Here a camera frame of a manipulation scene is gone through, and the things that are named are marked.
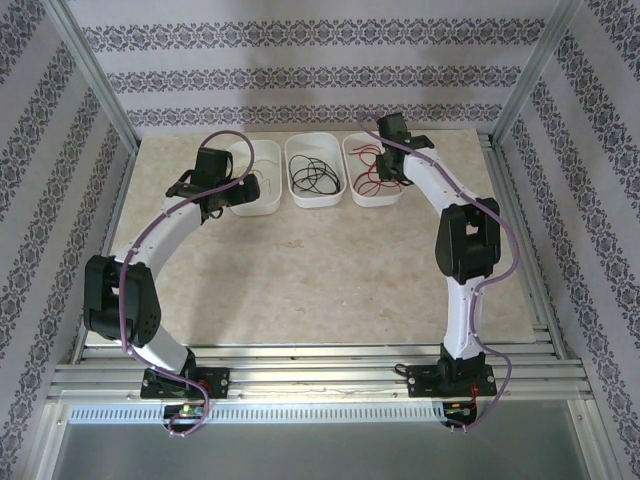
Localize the thin yellow cable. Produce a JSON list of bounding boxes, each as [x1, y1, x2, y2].
[[234, 158, 281, 199], [249, 160, 275, 195]]

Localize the thin red cable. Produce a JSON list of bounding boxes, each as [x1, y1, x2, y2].
[[349, 143, 407, 197], [352, 149, 401, 195]]

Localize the thin black cable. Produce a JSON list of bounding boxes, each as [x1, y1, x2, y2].
[[293, 157, 337, 194], [289, 153, 342, 197]]

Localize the white plastic bin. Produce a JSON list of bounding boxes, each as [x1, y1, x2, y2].
[[341, 132, 405, 207], [227, 138, 284, 217], [283, 132, 348, 209]]

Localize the grey metal panel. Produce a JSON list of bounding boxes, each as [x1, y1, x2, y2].
[[49, 419, 596, 480]]

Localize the aluminium frame post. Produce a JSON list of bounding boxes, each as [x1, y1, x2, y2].
[[47, 0, 140, 154], [491, 0, 590, 149]]

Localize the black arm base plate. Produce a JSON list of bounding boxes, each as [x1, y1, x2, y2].
[[407, 364, 497, 399], [141, 367, 231, 401]]

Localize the aluminium frame rails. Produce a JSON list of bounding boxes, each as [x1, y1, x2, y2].
[[49, 343, 596, 404]]

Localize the slotted white cable duct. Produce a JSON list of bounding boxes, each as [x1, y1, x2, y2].
[[67, 403, 447, 422]]

